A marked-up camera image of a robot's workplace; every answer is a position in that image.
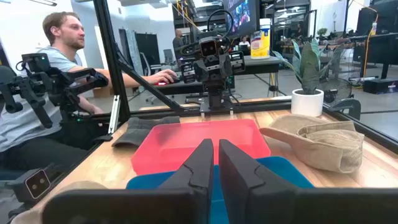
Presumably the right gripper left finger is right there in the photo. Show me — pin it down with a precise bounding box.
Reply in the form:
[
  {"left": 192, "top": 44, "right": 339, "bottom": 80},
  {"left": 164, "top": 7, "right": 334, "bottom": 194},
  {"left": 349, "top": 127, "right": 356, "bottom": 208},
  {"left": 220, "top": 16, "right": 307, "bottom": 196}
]
[{"left": 42, "top": 138, "right": 215, "bottom": 224}]

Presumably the blue plastic tray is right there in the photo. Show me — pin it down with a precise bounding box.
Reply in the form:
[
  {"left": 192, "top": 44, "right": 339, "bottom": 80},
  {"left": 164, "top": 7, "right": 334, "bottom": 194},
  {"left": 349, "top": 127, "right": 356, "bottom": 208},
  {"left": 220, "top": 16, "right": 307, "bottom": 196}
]
[{"left": 126, "top": 155, "right": 315, "bottom": 224}]

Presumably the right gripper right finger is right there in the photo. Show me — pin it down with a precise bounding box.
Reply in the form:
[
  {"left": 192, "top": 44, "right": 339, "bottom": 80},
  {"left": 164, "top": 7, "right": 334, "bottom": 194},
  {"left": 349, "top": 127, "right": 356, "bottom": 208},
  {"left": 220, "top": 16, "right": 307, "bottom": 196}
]
[{"left": 218, "top": 138, "right": 398, "bottom": 224}]

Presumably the yellow wipes canister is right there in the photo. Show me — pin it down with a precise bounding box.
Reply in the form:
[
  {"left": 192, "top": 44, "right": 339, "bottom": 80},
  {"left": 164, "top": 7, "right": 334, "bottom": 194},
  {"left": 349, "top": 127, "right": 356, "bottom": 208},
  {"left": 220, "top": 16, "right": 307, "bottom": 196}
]
[{"left": 250, "top": 17, "right": 271, "bottom": 60}]

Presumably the dark grey cap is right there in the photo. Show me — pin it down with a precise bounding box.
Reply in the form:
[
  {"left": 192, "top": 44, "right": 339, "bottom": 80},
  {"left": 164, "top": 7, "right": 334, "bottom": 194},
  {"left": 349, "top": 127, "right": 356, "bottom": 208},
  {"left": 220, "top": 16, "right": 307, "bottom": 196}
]
[{"left": 111, "top": 116, "right": 181, "bottom": 147}]

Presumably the person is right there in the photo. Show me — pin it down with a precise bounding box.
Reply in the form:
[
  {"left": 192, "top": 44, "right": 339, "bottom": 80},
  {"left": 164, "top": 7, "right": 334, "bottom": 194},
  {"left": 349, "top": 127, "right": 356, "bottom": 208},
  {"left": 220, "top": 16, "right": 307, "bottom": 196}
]
[
  {"left": 0, "top": 11, "right": 178, "bottom": 170},
  {"left": 238, "top": 36, "right": 251, "bottom": 50},
  {"left": 172, "top": 29, "right": 185, "bottom": 60}
]

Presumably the red plastic tray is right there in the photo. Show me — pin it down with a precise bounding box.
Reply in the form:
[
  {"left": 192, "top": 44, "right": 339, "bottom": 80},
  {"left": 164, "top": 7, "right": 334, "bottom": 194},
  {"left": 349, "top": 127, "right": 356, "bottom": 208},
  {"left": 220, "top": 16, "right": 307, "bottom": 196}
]
[{"left": 131, "top": 119, "right": 271, "bottom": 175}]

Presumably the black computer mouse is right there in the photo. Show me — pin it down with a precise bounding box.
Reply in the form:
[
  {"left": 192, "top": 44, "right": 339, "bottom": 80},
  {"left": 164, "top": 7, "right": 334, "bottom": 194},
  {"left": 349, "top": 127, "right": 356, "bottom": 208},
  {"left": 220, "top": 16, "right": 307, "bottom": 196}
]
[{"left": 155, "top": 77, "right": 182, "bottom": 86}]

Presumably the black floor fan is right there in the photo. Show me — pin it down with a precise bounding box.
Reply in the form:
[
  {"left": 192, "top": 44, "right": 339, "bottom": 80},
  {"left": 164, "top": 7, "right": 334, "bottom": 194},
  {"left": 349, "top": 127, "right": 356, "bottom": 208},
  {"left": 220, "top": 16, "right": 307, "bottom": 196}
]
[{"left": 317, "top": 77, "right": 362, "bottom": 121}]

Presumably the grey office chair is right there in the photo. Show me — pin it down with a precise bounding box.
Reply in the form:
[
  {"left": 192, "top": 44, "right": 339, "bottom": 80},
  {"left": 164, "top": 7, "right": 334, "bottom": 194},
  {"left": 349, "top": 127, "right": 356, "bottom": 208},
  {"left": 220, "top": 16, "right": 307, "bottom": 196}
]
[{"left": 139, "top": 51, "right": 162, "bottom": 77}]

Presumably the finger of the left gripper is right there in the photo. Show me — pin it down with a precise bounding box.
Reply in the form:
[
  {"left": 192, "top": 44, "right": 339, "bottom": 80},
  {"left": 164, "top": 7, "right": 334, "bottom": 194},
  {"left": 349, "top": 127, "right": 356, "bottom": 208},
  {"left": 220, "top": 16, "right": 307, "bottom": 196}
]
[
  {"left": 195, "top": 59, "right": 210, "bottom": 82},
  {"left": 219, "top": 54, "right": 233, "bottom": 78}
]

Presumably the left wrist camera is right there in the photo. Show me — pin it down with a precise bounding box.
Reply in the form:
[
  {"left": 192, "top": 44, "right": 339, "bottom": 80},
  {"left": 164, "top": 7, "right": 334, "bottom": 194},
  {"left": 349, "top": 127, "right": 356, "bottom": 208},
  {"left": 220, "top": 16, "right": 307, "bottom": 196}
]
[{"left": 198, "top": 36, "right": 219, "bottom": 58}]

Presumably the black equipment box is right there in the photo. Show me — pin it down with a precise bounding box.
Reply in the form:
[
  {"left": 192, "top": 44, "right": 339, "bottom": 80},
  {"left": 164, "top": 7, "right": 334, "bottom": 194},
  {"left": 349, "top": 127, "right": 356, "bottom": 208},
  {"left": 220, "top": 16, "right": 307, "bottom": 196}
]
[{"left": 362, "top": 77, "right": 398, "bottom": 95}]

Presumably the green plant in white pot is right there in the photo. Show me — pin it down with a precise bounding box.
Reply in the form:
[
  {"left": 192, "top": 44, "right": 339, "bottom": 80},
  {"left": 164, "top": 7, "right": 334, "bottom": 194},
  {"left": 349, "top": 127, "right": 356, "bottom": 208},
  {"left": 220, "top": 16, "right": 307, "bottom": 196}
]
[{"left": 272, "top": 39, "right": 345, "bottom": 118}]

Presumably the black table-level camera box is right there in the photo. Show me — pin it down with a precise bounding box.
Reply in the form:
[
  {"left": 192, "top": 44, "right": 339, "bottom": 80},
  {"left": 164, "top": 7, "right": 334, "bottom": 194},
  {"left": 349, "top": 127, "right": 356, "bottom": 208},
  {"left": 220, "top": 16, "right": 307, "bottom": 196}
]
[{"left": 7, "top": 167, "right": 63, "bottom": 206}]

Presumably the black desk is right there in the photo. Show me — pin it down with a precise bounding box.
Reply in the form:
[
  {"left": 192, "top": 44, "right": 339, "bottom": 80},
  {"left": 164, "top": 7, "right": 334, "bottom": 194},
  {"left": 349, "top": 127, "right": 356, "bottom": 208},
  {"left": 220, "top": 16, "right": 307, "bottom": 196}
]
[{"left": 155, "top": 55, "right": 284, "bottom": 96}]

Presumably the silver metal bracket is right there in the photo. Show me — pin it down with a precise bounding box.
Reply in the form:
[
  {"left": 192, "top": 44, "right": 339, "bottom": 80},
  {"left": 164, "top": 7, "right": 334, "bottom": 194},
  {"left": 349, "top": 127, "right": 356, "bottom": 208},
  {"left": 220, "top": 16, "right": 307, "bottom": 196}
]
[{"left": 108, "top": 95, "right": 121, "bottom": 134}]

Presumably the large display screen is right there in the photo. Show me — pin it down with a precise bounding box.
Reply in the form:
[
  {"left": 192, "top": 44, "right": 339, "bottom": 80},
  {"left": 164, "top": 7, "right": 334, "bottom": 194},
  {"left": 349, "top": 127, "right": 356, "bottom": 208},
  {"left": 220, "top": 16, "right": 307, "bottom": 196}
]
[{"left": 222, "top": 0, "right": 259, "bottom": 39}]

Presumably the beige cap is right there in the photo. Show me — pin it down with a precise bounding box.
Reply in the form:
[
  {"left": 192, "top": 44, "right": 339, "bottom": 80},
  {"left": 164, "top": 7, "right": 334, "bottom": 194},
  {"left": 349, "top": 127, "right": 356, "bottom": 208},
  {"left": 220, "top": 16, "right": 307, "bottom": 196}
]
[
  {"left": 259, "top": 113, "right": 365, "bottom": 174},
  {"left": 11, "top": 180, "right": 108, "bottom": 224}
]

